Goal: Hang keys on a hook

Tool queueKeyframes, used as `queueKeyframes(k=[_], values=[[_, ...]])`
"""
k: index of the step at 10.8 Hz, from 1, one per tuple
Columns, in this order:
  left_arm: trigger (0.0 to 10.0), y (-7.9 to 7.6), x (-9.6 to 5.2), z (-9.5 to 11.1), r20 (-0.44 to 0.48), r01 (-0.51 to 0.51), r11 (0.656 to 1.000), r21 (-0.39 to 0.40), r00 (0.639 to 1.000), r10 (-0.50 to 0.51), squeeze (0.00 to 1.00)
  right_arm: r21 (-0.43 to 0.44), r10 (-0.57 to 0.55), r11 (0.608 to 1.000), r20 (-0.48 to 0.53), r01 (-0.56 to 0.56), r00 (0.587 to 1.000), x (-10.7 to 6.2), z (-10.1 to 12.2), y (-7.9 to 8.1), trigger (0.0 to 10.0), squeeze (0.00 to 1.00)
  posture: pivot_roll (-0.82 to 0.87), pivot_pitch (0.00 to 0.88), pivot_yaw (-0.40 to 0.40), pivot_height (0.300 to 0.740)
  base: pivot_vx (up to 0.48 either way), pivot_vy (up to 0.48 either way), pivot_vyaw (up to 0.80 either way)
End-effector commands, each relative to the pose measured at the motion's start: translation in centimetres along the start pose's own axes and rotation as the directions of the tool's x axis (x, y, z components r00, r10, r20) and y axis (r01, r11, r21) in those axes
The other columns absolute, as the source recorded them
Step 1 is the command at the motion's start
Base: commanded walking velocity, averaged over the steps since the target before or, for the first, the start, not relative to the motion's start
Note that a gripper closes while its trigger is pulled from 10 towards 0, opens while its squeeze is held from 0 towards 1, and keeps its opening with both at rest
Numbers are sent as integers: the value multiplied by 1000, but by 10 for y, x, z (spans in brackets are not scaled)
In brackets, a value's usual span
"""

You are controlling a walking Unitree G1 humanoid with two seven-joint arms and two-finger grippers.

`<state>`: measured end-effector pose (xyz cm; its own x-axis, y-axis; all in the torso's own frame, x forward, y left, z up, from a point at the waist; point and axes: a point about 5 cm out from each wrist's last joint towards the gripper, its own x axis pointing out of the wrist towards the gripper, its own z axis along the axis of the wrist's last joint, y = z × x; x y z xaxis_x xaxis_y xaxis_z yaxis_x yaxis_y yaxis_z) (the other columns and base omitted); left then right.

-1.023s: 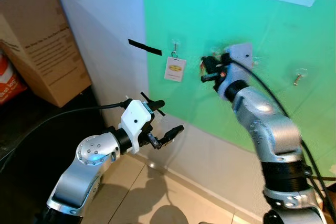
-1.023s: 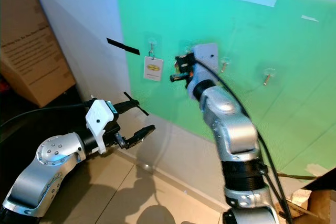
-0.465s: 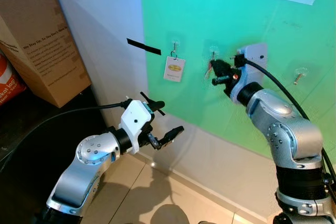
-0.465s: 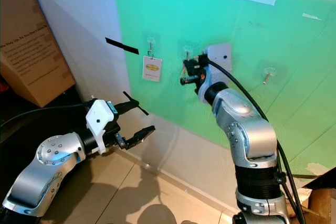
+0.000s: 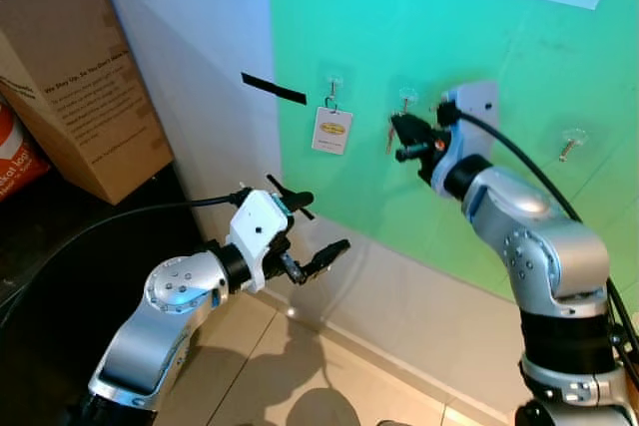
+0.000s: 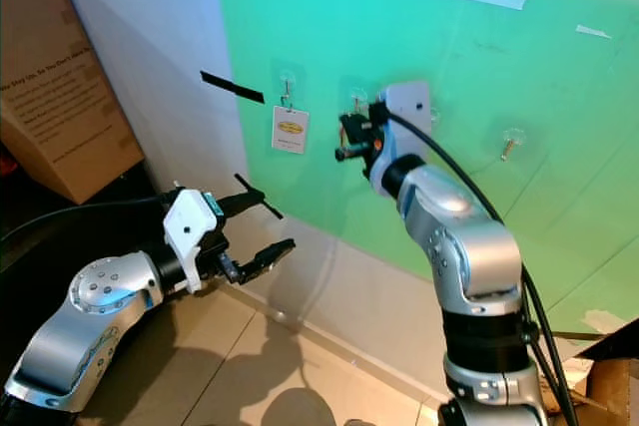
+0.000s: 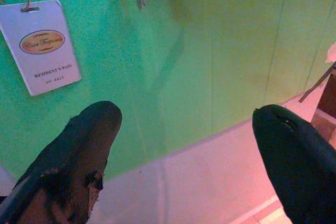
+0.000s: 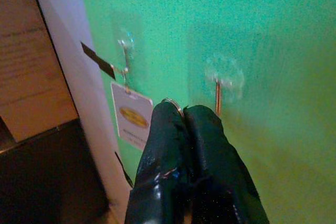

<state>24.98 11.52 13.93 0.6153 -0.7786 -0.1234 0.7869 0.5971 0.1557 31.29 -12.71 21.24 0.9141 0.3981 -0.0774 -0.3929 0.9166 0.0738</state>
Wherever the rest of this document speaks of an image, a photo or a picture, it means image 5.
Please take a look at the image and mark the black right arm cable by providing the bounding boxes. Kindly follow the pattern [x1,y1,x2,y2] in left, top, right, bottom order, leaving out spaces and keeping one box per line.
[447,109,639,357]

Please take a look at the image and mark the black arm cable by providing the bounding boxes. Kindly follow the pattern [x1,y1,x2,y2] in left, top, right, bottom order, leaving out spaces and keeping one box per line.
[447,109,639,357]
[0,192,251,327]

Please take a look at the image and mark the white key tag with ring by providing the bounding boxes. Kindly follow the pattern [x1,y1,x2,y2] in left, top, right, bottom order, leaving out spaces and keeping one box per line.
[311,97,354,157]

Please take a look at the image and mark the clear wall hook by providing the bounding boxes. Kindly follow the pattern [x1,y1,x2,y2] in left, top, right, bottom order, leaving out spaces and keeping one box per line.
[560,128,589,164]
[398,88,421,118]
[323,70,347,108]

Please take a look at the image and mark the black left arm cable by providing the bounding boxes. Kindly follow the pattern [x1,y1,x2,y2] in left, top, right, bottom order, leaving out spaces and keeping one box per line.
[0,192,251,327]

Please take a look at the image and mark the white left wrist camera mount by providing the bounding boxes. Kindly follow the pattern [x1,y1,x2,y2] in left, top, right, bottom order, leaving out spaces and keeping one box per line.
[227,190,292,293]

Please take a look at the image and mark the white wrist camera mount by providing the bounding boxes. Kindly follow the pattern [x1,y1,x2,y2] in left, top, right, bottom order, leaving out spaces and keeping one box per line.
[437,81,499,186]
[227,190,292,293]

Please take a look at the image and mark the orange plastic bag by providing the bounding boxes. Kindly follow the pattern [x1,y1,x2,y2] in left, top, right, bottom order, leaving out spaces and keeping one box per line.
[0,97,51,203]

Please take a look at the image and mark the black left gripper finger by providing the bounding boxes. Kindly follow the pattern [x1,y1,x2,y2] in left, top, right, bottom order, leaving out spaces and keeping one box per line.
[298,238,352,284]
[265,174,317,221]

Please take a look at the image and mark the green wall sheet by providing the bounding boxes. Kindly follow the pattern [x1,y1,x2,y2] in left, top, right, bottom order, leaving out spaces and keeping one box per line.
[265,0,639,319]

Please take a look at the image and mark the slanted black tape strip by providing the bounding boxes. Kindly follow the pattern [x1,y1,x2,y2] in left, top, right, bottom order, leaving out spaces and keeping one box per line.
[241,73,308,106]

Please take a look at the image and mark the brown printed cardboard box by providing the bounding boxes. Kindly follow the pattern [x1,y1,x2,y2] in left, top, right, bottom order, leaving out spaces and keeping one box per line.
[0,0,176,206]

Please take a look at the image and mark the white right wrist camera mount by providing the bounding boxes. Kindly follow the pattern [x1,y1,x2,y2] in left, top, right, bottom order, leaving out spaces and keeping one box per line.
[437,81,499,186]

